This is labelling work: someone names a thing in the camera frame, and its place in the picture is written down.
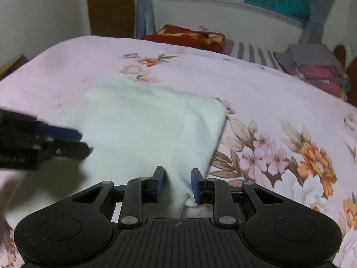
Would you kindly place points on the grey striped cloth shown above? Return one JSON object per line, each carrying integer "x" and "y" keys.
{"x": 251, "y": 54}

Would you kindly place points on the red patterned blanket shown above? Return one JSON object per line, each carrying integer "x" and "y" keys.
{"x": 184, "y": 36}

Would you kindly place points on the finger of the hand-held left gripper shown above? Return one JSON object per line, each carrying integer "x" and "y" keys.
{"x": 60, "y": 132}
{"x": 72, "y": 149}

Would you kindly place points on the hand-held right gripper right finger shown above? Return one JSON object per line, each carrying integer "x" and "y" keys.
{"x": 195, "y": 186}

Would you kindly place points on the white small garment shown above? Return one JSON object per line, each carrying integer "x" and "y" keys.
{"x": 139, "y": 117}

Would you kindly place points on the brown wooden door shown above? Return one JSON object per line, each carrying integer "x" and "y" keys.
{"x": 111, "y": 5}

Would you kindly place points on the pile of folded clothes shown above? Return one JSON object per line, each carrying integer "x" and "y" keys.
{"x": 312, "y": 67}

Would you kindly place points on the grey curtain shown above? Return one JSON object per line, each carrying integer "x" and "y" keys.
{"x": 143, "y": 8}
{"x": 316, "y": 14}

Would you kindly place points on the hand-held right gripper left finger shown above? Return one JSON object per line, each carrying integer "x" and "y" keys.
{"x": 159, "y": 185}

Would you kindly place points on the red and white headboard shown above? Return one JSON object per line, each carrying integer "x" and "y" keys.
{"x": 341, "y": 57}

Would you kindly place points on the pink floral bedspread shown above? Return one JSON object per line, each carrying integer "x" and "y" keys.
{"x": 279, "y": 111}

